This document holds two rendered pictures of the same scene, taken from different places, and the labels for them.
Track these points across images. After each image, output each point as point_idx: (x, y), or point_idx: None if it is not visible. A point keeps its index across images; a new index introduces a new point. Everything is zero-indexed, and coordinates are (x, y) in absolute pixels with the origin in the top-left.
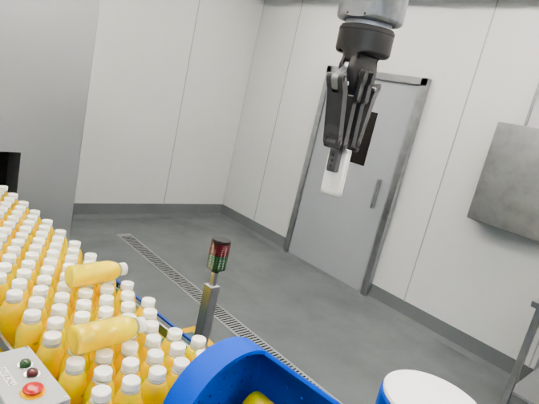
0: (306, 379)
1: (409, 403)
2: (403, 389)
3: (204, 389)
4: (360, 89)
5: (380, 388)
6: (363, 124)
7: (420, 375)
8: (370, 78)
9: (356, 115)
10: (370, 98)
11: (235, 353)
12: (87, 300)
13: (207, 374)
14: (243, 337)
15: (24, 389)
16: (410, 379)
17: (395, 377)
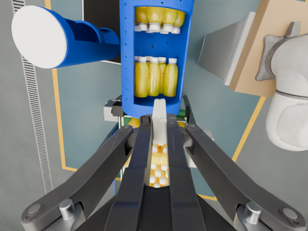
0: (131, 78)
1: (56, 48)
2: (48, 56)
3: (171, 105)
4: (188, 190)
5: (58, 66)
6: (118, 143)
7: (26, 54)
8: (137, 222)
9: (148, 155)
10: (86, 185)
11: (151, 109)
12: (150, 181)
13: (167, 109)
14: (135, 116)
15: None
16: (36, 57)
17: (44, 63)
